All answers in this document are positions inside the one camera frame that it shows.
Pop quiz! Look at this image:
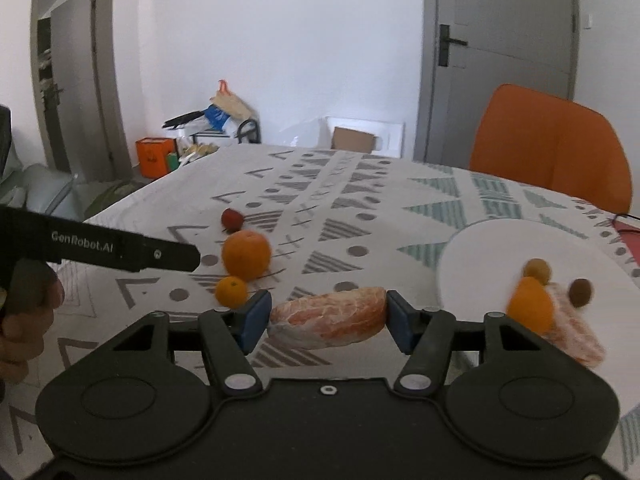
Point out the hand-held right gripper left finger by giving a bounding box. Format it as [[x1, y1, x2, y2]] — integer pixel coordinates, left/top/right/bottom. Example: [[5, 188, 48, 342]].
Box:
[[100, 289, 273, 397]]

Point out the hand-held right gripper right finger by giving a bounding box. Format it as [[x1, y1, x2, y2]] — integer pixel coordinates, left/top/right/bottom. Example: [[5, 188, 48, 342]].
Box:
[[387, 289, 549, 393]]

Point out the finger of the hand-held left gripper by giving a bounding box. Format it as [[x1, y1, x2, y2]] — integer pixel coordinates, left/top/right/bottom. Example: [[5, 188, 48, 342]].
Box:
[[142, 234, 202, 273]]

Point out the large orange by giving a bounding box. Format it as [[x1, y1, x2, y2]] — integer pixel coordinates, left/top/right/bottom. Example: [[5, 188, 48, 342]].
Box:
[[221, 230, 272, 282]]

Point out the large peeled pomelo piece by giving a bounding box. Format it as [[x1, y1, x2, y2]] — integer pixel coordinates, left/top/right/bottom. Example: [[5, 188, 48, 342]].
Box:
[[266, 286, 389, 351]]

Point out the white plate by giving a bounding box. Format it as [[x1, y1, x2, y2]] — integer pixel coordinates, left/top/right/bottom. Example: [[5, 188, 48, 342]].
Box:
[[436, 218, 640, 406]]

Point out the medium orange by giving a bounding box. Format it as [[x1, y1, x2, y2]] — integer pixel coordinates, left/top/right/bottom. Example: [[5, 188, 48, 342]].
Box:
[[506, 276, 557, 336]]

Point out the olive brown round fruit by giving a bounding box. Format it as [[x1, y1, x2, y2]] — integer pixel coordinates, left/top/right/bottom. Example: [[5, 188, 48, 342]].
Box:
[[522, 258, 552, 283]]

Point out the small peeled pomelo piece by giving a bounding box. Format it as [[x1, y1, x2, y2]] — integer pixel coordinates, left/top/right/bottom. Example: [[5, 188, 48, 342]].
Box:
[[542, 282, 607, 368]]

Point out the dark red round fruit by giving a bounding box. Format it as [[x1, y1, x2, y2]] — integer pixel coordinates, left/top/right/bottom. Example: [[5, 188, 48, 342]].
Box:
[[568, 278, 595, 309]]

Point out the person's left hand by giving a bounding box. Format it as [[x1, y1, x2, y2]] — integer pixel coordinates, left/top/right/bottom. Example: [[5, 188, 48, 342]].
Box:
[[0, 259, 66, 386]]

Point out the small orange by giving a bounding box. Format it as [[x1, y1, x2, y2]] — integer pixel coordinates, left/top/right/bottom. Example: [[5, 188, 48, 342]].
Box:
[[215, 276, 249, 310]]

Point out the grey sofa cushion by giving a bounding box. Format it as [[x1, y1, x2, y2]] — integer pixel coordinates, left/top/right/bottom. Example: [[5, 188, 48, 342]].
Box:
[[0, 164, 87, 222]]

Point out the small red fruit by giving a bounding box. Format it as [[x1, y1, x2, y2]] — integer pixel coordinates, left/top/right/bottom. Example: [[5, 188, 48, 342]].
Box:
[[221, 208, 246, 233]]

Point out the orange box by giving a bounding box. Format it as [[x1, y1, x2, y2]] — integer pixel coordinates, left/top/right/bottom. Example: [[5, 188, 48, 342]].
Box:
[[135, 137, 178, 179]]

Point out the white plastic bag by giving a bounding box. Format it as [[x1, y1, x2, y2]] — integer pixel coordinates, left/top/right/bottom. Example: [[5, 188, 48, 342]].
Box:
[[177, 141, 221, 167]]

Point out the black flat item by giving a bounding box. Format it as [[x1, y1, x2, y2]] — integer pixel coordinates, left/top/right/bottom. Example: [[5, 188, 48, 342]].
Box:
[[163, 108, 207, 129]]

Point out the black metal rack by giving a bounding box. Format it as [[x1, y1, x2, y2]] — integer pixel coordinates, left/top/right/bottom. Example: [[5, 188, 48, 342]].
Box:
[[237, 118, 260, 145]]

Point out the blue packet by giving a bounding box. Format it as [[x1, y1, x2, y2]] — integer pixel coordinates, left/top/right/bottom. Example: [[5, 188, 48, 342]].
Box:
[[203, 104, 232, 131]]

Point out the tan paper bag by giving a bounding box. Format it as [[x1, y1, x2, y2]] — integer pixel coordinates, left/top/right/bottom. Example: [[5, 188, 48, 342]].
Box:
[[209, 79, 254, 122]]

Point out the cardboard box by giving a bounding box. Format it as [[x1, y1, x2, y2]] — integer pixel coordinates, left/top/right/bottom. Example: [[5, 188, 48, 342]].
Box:
[[332, 126, 377, 154]]

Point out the orange chair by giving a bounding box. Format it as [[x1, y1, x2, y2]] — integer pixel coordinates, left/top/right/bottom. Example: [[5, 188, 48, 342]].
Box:
[[468, 83, 634, 216]]

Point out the grey door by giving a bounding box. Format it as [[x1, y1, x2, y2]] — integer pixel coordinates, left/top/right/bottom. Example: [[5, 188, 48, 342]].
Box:
[[412, 0, 581, 173]]

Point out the grey open doorway frame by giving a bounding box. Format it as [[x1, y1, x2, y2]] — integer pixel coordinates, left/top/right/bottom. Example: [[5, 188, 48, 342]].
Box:
[[30, 0, 132, 177]]

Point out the black door handle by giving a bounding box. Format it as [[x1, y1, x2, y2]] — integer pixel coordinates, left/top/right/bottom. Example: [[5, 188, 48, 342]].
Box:
[[438, 24, 469, 67]]

